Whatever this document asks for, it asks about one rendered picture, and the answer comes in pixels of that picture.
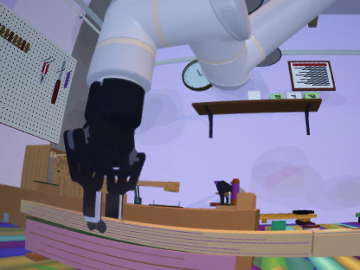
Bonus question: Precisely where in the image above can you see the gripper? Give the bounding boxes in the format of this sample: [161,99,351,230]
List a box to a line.
[63,77,146,224]

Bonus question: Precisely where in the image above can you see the purple and orange regulating tool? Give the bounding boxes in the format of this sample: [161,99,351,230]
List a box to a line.
[231,177,241,206]

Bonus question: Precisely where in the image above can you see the tan wooden hammer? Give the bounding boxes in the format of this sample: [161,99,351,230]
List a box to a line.
[135,180,181,194]

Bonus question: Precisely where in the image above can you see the tan wooden key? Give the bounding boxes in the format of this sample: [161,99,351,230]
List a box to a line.
[20,199,360,258]

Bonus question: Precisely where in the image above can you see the tan tool block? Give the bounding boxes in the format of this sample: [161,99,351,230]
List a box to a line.
[235,192,257,212]

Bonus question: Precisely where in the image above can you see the grey metal bar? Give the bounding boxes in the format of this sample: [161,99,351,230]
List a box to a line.
[47,155,56,184]

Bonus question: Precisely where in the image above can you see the cream pegboard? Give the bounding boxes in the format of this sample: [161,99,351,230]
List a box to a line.
[0,0,78,145]

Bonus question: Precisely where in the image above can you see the brown peg row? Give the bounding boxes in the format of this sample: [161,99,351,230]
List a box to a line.
[0,23,31,54]

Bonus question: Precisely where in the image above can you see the grey round ceiling lamp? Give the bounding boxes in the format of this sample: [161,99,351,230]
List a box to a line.
[247,0,265,16]
[255,47,282,68]

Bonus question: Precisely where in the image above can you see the brown framed chart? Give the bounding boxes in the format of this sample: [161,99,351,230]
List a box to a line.
[287,60,337,92]

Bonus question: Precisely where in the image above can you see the dark red handled tool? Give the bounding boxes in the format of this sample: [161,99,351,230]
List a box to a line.
[50,60,67,105]

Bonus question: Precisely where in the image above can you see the purple handled tool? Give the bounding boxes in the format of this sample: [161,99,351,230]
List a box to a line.
[62,70,74,89]

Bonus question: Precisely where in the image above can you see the red handled pliers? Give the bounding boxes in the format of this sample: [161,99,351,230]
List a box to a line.
[39,58,55,85]

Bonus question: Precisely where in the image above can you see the black bracket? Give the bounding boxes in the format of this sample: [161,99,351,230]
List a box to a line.
[214,179,234,206]

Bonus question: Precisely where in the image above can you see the round wall clock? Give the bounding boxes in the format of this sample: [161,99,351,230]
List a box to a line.
[181,59,215,92]

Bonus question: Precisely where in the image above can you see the pale green wall pipe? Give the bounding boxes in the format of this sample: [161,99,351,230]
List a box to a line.
[153,49,360,67]
[62,0,104,35]

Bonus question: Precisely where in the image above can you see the brown wall shelf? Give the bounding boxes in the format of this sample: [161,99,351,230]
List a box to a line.
[191,98,323,139]

